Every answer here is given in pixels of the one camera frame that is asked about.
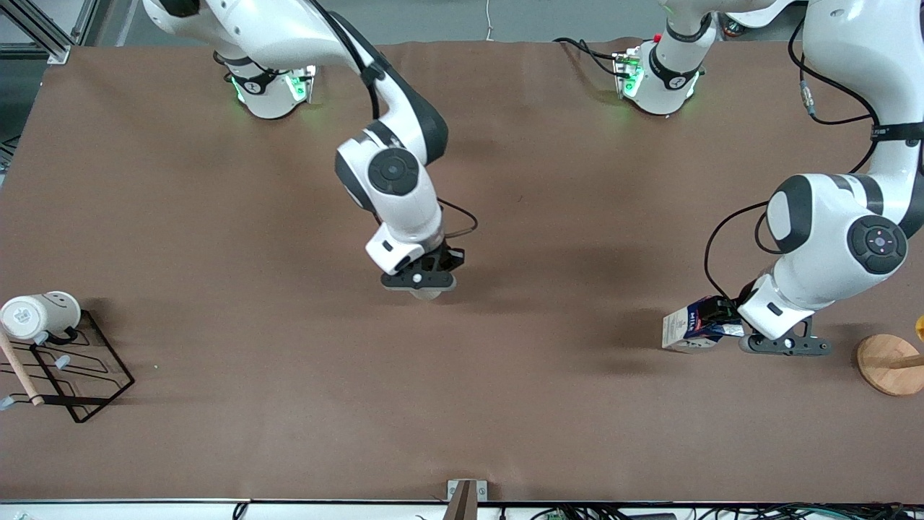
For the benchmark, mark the yellow object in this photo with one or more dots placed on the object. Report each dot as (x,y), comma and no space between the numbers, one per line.
(920,327)

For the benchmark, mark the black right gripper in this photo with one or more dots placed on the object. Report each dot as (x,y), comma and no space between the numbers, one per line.
(450,257)

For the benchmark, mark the round wooden stand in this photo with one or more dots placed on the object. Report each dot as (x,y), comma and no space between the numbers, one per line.
(884,365)

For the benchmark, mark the brown table cover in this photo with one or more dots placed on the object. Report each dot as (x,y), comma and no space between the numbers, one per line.
(462,404)

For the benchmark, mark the right arm base connector plate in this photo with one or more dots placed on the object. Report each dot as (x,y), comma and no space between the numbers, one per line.
(307,79)

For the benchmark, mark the left arm base connector plate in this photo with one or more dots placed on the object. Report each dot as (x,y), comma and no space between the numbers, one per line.
(626,68)

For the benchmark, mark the white wheeled equipment base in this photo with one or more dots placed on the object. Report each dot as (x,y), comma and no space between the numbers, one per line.
(761,13)

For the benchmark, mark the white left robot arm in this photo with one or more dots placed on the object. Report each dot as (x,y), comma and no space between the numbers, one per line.
(823,245)

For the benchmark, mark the aluminium frame profile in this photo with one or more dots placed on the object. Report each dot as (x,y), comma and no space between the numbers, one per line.
(43,32)

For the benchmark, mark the wooden stick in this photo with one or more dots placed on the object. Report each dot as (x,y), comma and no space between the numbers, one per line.
(22,375)

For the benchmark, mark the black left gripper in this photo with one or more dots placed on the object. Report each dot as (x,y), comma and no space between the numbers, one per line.
(722,309)

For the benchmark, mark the metal bracket with post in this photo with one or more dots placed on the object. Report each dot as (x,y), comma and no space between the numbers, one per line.
(465,495)

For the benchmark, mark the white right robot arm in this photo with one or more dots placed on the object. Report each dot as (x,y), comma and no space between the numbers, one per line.
(393,209)

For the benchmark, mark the blue white milk carton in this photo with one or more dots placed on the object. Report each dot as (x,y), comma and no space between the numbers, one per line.
(682,332)

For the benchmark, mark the white smiley face mug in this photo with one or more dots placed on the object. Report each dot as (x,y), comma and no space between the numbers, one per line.
(50,312)

